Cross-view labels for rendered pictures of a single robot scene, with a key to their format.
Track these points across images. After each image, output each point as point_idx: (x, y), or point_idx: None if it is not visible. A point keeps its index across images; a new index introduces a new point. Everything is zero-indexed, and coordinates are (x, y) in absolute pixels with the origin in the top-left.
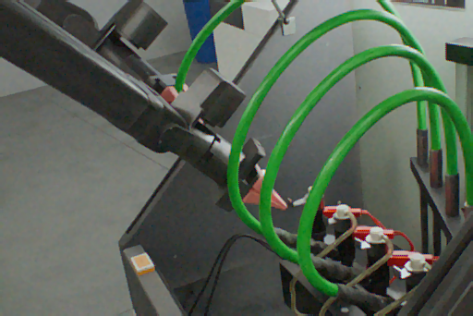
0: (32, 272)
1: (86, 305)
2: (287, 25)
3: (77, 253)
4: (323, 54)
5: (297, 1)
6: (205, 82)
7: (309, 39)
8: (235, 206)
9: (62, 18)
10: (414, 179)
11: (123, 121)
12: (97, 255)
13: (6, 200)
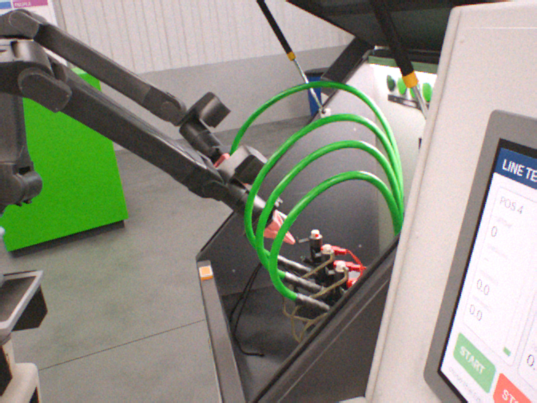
0: (161, 277)
1: (195, 305)
2: (324, 114)
3: (194, 267)
4: (352, 136)
5: (333, 97)
6: (240, 154)
7: (303, 132)
8: (248, 237)
9: (161, 104)
10: None
11: (178, 176)
12: None
13: (151, 222)
